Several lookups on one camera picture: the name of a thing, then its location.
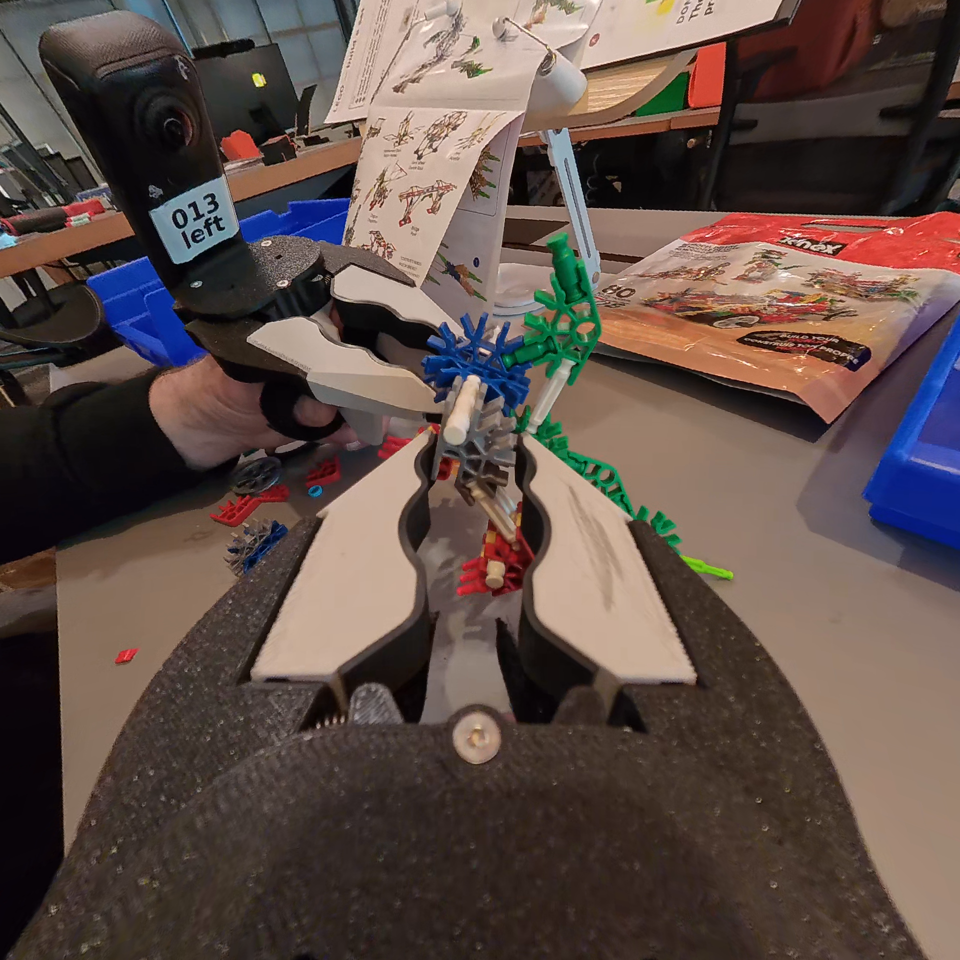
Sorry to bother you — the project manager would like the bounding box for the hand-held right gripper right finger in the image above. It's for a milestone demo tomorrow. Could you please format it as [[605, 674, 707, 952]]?
[[516, 435, 701, 691]]

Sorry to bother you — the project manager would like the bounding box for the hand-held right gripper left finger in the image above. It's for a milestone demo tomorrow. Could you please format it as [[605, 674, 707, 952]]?
[[249, 431, 440, 697]]

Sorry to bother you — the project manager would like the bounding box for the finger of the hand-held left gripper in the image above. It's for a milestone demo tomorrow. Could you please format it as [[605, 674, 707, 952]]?
[[328, 268, 453, 355], [247, 313, 445, 445]]

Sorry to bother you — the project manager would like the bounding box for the multicoloured construction toy model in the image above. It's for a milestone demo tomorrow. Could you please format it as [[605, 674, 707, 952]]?
[[420, 232, 735, 599]]

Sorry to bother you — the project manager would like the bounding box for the person's left forearm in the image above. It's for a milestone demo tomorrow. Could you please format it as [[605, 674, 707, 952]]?
[[0, 372, 198, 565]]

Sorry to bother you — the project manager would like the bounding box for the person's left hand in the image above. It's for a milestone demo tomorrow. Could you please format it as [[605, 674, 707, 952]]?
[[148, 358, 369, 474]]

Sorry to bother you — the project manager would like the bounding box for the blue snowflake toy connector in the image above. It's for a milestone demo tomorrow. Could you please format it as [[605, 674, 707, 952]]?
[[246, 519, 291, 573]]

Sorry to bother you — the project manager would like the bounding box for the grey toy connector piece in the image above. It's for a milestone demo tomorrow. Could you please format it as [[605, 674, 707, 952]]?
[[224, 527, 261, 577]]

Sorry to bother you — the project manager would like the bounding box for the black computer monitor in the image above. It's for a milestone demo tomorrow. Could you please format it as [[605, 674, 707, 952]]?
[[190, 41, 303, 142]]

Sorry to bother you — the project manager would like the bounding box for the long wooden table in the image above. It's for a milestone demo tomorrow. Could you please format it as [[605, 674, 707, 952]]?
[[0, 137, 363, 280]]

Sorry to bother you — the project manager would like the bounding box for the small black toy wheel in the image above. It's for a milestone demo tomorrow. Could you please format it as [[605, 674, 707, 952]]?
[[228, 453, 284, 497]]

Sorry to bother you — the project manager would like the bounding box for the toy instruction booklet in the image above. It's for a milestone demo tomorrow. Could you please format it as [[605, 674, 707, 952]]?
[[324, 0, 603, 301]]

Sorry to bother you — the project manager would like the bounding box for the blue plastic bin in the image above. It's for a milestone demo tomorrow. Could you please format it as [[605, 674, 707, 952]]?
[[861, 328, 960, 554], [85, 198, 354, 370]]

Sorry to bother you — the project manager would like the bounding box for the black office chair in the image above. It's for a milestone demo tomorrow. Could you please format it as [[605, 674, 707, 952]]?
[[0, 281, 105, 360]]

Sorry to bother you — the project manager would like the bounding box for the white booklet stand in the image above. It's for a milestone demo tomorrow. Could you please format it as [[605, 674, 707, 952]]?
[[427, 0, 603, 315]]

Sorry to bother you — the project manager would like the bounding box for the orange toy packaging bag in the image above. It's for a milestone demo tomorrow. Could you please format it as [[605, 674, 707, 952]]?
[[596, 212, 960, 426]]

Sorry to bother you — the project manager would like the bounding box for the white printed paper sheet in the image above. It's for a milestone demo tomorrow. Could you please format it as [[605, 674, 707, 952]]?
[[576, 0, 798, 74]]

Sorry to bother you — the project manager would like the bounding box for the red chair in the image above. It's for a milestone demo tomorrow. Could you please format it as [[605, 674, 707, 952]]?
[[686, 0, 880, 108]]

